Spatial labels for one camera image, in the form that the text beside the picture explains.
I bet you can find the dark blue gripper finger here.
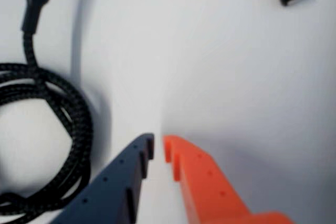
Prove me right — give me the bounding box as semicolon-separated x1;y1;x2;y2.
51;132;156;224

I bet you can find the black braided cable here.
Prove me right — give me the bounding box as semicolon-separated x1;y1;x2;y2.
0;0;95;224

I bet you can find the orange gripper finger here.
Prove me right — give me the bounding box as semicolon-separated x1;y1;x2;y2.
163;134;298;224

